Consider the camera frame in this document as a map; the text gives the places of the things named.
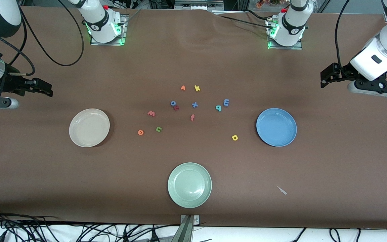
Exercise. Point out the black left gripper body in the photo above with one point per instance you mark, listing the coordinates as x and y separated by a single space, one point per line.
345 72

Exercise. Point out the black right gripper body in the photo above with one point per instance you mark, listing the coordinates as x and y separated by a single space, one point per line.
12 82

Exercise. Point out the blue foam letter m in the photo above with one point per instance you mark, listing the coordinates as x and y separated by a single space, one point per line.
226 102

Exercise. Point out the red foam letter w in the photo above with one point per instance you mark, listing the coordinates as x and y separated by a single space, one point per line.
151 114

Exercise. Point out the yellow letter D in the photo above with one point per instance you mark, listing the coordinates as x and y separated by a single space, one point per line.
234 138

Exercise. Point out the green foam letter u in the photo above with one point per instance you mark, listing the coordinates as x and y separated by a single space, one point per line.
159 130

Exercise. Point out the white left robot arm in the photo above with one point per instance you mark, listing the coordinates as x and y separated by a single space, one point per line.
291 30

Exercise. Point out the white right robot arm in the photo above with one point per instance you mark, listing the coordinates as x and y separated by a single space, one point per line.
101 23

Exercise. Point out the beige brown plate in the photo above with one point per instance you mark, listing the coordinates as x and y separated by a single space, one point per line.
89 127

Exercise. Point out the blue plate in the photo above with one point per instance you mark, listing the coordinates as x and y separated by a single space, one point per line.
276 127

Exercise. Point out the dried flower bunch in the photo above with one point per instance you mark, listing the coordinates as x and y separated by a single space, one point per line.
267 3

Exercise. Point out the small white tape scrap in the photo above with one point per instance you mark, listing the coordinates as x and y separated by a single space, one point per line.
282 190

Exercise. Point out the blue foam letter o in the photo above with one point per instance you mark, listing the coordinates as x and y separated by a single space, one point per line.
171 103

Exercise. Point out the yellow foam letter k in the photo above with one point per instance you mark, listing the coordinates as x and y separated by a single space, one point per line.
196 88

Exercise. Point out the brown table cover sheet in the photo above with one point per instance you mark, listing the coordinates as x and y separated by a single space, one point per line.
193 67

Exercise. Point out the grey metal background beam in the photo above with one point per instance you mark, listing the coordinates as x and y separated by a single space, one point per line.
198 4

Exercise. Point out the pale green plate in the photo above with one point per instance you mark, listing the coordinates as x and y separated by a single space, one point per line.
189 185

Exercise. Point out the metal table edge bracket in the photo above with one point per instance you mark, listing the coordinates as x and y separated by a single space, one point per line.
186 232

